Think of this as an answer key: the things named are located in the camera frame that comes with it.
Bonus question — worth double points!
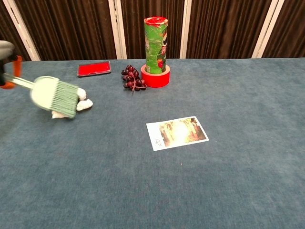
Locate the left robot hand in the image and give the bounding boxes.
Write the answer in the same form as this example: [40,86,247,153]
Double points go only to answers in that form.
[0,40,23,90]

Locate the small green hand broom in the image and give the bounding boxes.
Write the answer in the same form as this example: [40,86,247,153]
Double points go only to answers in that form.
[3,73,81,119]

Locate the brown curtain panel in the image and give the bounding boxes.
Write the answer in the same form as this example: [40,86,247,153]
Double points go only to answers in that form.
[262,0,305,59]
[0,0,31,66]
[186,0,273,59]
[14,0,117,61]
[121,0,185,60]

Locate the red pad in clear case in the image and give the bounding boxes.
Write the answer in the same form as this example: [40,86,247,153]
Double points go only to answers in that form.
[76,61,112,78]

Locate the purple grape bunch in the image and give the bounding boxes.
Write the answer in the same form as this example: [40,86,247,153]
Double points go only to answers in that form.
[121,64,148,96]

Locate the red tape roll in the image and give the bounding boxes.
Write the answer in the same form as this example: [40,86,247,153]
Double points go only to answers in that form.
[140,63,171,88]

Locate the green chip can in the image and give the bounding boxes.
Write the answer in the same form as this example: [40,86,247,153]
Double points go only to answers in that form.
[143,16,169,74]

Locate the photo card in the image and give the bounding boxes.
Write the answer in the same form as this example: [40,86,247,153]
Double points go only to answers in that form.
[146,116,210,152]

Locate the blue table cloth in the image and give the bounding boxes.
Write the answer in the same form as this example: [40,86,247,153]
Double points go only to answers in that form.
[0,58,305,229]

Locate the white partition post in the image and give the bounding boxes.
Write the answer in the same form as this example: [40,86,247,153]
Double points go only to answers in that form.
[108,0,127,60]
[252,0,285,59]
[2,0,41,62]
[180,0,193,59]

